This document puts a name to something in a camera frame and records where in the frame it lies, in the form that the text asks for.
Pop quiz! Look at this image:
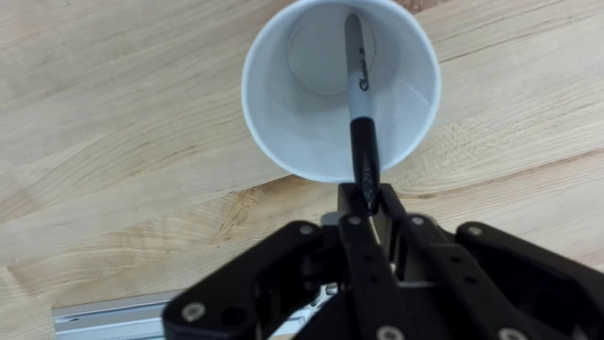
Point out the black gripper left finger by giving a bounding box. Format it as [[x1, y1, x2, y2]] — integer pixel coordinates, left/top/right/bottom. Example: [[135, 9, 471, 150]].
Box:
[[161, 181, 412, 340]]

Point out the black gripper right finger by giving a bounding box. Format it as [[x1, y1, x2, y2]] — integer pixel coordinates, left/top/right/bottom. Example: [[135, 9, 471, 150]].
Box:
[[375, 182, 604, 340]]

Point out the black grey marker pen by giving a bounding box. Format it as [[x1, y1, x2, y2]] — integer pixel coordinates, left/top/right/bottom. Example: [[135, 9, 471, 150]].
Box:
[[343, 11, 384, 213]]

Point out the brown paper coffee cup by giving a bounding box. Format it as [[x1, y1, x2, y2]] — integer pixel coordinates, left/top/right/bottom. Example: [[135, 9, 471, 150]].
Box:
[[241, 0, 444, 184]]

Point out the aluminium extrusion bar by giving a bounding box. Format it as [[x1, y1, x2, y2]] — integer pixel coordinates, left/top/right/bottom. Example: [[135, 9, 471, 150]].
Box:
[[52, 284, 339, 340]]

